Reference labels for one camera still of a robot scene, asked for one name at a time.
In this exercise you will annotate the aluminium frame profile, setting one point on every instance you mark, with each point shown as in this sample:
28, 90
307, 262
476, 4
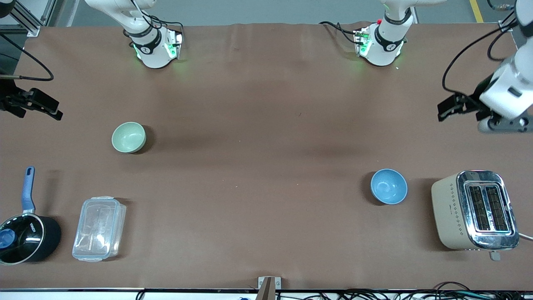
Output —
506, 23
25, 16

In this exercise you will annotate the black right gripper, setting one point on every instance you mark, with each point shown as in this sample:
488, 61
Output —
9, 101

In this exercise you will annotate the clear plastic lidded container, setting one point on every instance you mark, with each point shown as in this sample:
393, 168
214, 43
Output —
98, 229

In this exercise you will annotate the right arm base connector plate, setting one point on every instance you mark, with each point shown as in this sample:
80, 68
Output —
175, 43

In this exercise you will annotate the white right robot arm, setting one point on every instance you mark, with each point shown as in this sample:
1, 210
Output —
152, 50

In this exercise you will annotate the green ceramic bowl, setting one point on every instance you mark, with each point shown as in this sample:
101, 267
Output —
128, 137

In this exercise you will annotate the blue ceramic bowl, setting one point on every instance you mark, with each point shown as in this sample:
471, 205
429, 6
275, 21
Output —
389, 186

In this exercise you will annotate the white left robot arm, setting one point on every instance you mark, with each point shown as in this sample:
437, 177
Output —
385, 46

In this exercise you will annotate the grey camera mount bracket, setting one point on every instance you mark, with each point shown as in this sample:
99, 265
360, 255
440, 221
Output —
269, 287

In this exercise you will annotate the beige chrome two-slot toaster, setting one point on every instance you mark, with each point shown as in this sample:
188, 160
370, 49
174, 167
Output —
458, 210

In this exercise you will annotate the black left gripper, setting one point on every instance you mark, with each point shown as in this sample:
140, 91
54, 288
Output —
474, 101

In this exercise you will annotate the brown table mat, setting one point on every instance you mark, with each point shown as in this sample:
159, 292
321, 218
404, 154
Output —
266, 166

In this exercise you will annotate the left arm base connector plate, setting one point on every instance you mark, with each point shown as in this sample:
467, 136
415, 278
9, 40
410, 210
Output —
362, 41

